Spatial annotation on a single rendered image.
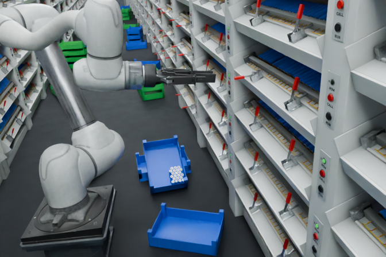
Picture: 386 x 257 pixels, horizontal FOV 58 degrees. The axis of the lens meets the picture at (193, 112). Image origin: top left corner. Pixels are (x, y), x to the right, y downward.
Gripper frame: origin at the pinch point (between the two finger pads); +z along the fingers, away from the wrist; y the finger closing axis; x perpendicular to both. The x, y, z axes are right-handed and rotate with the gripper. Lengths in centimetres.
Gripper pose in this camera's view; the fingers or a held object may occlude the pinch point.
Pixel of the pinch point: (204, 76)
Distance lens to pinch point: 117.2
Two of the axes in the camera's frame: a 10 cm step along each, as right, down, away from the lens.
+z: 9.7, -0.1, 2.3
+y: 2.2, 3.7, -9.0
